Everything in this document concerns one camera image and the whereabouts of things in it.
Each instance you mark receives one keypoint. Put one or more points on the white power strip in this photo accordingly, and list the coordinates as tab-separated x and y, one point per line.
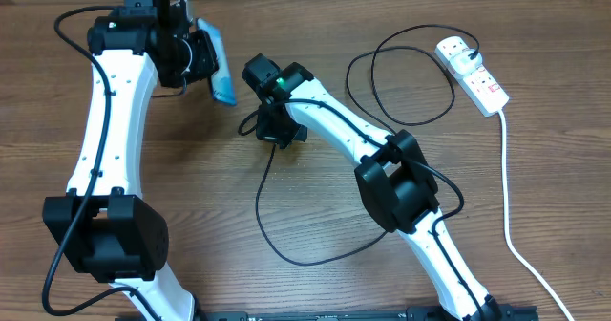
480	86

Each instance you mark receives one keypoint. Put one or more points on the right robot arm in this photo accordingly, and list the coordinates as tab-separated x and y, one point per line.
397	187

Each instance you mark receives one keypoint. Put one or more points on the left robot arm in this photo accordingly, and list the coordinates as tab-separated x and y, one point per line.
102	225

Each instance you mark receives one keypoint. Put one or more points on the white charger plug adapter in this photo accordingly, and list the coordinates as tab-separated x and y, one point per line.
465	63

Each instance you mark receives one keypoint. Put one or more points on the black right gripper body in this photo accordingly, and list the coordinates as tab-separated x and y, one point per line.
282	130

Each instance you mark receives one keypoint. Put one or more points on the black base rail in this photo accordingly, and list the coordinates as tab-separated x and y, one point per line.
507	313

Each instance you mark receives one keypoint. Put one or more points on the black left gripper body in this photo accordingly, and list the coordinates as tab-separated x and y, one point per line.
202	56

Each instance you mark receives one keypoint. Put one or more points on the Galaxy S24+ smartphone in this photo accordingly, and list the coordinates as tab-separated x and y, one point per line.
220	81

